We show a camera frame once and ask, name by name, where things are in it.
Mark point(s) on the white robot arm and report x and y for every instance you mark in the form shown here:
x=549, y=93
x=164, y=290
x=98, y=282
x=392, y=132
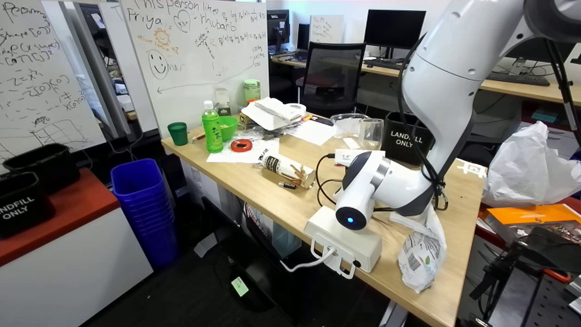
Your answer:
x=438, y=86

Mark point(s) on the black landfill bin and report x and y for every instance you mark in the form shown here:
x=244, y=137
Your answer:
x=405, y=139

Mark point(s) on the black bin on cabinet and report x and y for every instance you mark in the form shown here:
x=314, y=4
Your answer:
x=53, y=166
x=22, y=204

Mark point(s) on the printed paper sheet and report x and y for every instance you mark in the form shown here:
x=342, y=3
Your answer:
x=313, y=132

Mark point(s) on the white paper sheet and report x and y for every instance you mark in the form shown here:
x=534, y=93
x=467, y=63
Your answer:
x=245, y=157

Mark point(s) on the red tape roll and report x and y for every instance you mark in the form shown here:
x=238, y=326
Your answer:
x=242, y=146

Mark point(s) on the stack of white trays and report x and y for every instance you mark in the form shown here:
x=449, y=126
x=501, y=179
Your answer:
x=271, y=113

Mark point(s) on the light green jar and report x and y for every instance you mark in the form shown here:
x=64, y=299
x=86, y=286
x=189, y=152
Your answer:
x=251, y=90

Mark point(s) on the green plastic bottle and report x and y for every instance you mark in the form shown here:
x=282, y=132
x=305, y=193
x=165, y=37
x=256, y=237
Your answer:
x=211, y=126

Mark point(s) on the black office chair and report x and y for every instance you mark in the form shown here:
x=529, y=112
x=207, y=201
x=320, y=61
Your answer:
x=331, y=77

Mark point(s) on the white power box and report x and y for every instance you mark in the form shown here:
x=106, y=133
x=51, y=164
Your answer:
x=342, y=250

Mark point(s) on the dark green cup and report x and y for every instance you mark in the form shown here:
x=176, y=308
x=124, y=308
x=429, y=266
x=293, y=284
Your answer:
x=178, y=133

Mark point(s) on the stack of blue bins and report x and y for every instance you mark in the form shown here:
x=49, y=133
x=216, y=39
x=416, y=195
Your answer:
x=140, y=190

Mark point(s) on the large whiteboard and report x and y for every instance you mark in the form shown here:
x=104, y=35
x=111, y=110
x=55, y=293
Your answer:
x=191, y=48

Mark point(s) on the crumpled white packet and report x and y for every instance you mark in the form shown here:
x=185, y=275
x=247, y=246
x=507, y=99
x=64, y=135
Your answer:
x=423, y=251

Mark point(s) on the black computer monitor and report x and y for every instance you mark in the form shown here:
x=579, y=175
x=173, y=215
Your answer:
x=392, y=30

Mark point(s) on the white plastic bag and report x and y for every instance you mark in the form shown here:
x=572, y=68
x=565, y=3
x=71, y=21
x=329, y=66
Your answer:
x=527, y=172

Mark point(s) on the orange folder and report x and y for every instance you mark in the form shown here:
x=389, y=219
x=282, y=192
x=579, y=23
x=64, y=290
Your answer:
x=554, y=213

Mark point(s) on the red topped white cabinet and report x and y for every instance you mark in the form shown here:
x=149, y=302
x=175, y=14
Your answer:
x=69, y=268

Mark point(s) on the left whiteboard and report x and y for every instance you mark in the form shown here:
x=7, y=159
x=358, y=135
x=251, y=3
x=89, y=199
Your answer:
x=40, y=101

